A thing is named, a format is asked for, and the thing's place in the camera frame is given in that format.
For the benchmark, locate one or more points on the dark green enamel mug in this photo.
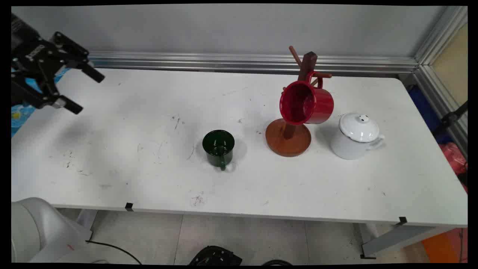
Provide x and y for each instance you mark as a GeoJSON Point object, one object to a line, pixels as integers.
{"type": "Point", "coordinates": [218, 149]}

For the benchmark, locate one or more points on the black round floor object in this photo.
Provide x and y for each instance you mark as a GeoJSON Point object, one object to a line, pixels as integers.
{"type": "Point", "coordinates": [277, 262]}

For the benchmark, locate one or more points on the grey slanted table leg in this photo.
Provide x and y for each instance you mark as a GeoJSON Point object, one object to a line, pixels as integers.
{"type": "Point", "coordinates": [399, 239]}

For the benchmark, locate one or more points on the blue container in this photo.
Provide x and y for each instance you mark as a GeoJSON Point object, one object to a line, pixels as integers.
{"type": "Point", "coordinates": [425, 112]}

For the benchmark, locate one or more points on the black device on floor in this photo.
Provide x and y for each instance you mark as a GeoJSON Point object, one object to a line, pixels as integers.
{"type": "Point", "coordinates": [216, 256]}

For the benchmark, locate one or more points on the red plastic bag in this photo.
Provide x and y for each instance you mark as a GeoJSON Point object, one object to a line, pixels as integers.
{"type": "Point", "coordinates": [453, 160]}

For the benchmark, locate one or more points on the white enamel pot lid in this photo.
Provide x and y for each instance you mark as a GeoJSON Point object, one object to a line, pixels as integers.
{"type": "Point", "coordinates": [358, 127]}

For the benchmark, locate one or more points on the short aluminium frame rail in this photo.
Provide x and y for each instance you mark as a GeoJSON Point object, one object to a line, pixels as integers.
{"type": "Point", "coordinates": [440, 41]}

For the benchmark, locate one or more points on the white enamel pot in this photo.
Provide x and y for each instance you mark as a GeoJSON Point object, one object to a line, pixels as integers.
{"type": "Point", "coordinates": [347, 147]}

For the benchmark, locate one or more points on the black tape marker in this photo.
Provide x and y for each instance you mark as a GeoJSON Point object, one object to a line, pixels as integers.
{"type": "Point", "coordinates": [402, 220]}
{"type": "Point", "coordinates": [129, 206]}

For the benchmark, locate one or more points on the white upright table leg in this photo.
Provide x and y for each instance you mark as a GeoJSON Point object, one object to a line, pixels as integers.
{"type": "Point", "coordinates": [86, 220]}

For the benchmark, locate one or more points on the long aluminium frame rail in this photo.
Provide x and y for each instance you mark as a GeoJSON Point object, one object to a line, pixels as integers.
{"type": "Point", "coordinates": [242, 62]}

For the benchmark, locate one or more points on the red enamel mug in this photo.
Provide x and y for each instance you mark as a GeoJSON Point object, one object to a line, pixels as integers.
{"type": "Point", "coordinates": [317, 106]}

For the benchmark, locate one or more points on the orange floor object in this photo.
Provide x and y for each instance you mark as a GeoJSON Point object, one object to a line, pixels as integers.
{"type": "Point", "coordinates": [442, 246]}

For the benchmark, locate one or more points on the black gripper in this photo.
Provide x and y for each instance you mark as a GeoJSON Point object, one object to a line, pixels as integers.
{"type": "Point", "coordinates": [22, 41]}

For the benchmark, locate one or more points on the brown wooden mug tree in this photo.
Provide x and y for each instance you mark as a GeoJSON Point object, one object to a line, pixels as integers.
{"type": "Point", "coordinates": [288, 140]}

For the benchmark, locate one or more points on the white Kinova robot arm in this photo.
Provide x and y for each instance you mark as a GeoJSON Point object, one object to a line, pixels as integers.
{"type": "Point", "coordinates": [41, 231]}

